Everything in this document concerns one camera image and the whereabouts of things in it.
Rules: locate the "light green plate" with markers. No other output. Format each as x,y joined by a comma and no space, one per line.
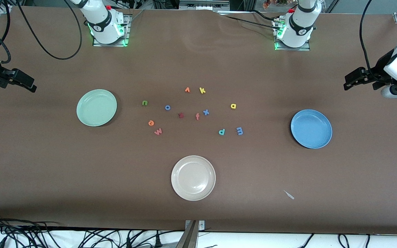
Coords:
97,107

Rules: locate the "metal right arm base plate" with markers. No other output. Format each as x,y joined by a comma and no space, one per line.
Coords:
127,31

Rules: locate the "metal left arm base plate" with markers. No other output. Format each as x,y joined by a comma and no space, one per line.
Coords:
279,47

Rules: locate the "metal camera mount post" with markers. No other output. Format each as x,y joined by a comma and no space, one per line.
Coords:
192,237

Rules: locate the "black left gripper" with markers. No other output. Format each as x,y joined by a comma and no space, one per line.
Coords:
377,73

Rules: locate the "blue plate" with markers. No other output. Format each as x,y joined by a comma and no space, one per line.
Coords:
311,129

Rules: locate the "grey metal background structure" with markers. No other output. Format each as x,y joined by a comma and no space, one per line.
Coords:
203,4

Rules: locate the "blue foam letter m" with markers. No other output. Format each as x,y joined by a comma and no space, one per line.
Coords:
241,131

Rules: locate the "brown table cover sheet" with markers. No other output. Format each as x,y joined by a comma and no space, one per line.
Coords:
47,165

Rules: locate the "black power plug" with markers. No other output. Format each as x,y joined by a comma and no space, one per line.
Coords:
158,241

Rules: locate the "small white paper scrap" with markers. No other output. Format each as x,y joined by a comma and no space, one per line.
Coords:
289,195

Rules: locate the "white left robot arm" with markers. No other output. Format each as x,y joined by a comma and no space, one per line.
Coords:
298,27

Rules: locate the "beige plate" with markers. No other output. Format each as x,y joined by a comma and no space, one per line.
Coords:
193,178

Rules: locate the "small orange background object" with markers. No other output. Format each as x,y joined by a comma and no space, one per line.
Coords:
266,4

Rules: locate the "pink foam letter w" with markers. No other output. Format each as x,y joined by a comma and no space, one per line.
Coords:
158,132

